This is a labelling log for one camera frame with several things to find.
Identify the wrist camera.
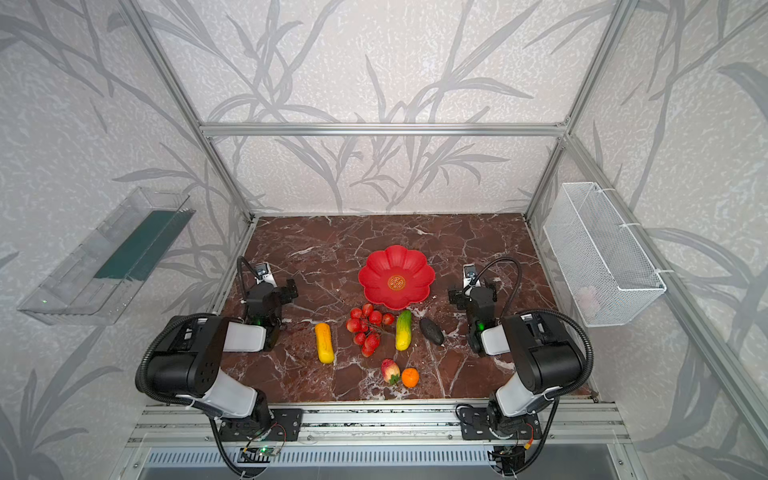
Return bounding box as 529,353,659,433
462,263,478,291
253,262,277,287

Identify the white wire mesh basket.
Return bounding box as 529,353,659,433
544,182,667,327

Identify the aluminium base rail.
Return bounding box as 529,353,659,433
126,397,631,448

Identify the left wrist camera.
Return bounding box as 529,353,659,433
253,262,277,287

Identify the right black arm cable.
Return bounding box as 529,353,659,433
470,256,595,475

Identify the small fake orange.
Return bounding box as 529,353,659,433
401,367,420,388

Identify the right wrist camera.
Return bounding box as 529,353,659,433
462,263,478,291

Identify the green circuit board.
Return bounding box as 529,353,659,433
238,446,281,464

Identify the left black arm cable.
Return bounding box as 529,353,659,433
134,256,265,480

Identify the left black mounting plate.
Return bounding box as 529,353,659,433
218,408,303,442

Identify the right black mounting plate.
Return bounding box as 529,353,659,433
454,404,543,443

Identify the yellow fake squash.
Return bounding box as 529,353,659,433
315,323,335,364

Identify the dark fake avocado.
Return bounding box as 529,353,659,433
419,318,445,346

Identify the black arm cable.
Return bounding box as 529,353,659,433
134,256,265,480
470,256,595,475

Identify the black mounting plate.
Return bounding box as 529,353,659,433
454,404,543,443
218,408,303,442

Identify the red flower-shaped fruit bowl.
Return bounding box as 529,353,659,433
358,245,436,311

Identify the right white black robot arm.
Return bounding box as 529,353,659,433
448,286,595,440

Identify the red fake cherry tomato bunch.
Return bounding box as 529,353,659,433
345,303,396,358

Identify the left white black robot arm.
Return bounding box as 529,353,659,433
135,279,298,435

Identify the clear plastic wall bin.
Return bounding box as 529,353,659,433
18,187,196,326

